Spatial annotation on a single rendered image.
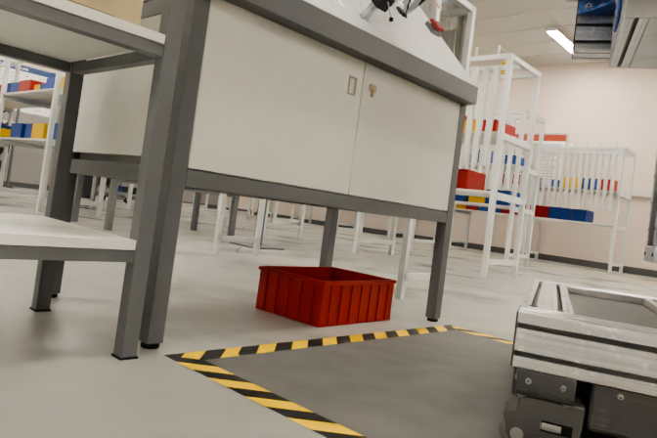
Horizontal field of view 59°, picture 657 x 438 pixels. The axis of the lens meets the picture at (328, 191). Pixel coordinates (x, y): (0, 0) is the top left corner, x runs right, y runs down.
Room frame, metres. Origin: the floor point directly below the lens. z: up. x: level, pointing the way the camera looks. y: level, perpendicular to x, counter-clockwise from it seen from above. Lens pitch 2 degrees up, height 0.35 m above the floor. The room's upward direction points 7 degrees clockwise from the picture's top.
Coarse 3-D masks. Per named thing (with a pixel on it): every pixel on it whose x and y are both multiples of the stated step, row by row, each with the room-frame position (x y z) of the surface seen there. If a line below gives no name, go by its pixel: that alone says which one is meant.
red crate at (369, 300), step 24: (264, 288) 1.88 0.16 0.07; (288, 288) 1.81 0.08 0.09; (312, 288) 1.75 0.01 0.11; (336, 288) 1.77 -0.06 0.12; (360, 288) 1.86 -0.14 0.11; (384, 288) 1.97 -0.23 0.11; (288, 312) 1.81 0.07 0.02; (312, 312) 1.74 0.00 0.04; (336, 312) 1.78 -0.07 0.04; (360, 312) 1.87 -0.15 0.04; (384, 312) 1.98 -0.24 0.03
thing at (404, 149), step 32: (384, 96) 1.76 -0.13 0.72; (416, 96) 1.88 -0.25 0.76; (384, 128) 1.78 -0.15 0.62; (416, 128) 1.90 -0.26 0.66; (448, 128) 2.04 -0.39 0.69; (352, 160) 1.69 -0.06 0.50; (384, 160) 1.79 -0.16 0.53; (416, 160) 1.92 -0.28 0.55; (448, 160) 2.06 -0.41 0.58; (352, 192) 1.70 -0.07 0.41; (384, 192) 1.81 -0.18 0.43; (416, 192) 1.93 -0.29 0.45; (448, 192) 2.08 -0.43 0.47
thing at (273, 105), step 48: (240, 48) 1.35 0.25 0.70; (288, 48) 1.46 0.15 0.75; (240, 96) 1.37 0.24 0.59; (288, 96) 1.48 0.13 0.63; (336, 96) 1.61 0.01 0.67; (192, 144) 1.29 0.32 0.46; (240, 144) 1.38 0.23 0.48; (288, 144) 1.50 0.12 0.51; (336, 144) 1.63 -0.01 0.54; (336, 192) 1.65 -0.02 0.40
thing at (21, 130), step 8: (24, 80) 6.07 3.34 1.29; (32, 80) 5.98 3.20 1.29; (48, 80) 5.71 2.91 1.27; (64, 80) 5.50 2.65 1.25; (0, 88) 6.62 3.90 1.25; (8, 88) 6.41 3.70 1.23; (16, 88) 6.27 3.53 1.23; (24, 88) 6.05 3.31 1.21; (32, 88) 5.99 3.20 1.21; (40, 88) 5.84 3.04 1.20; (48, 88) 5.69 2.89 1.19; (8, 128) 6.65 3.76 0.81; (16, 128) 6.10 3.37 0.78; (24, 128) 6.03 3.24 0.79; (32, 128) 5.84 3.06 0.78; (40, 128) 5.70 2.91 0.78; (56, 128) 5.46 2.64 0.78; (0, 136) 6.45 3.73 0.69; (8, 136) 6.51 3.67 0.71; (16, 136) 6.08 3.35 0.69; (24, 136) 5.99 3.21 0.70; (32, 136) 5.82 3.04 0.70; (40, 136) 5.69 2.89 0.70; (56, 136) 5.45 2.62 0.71
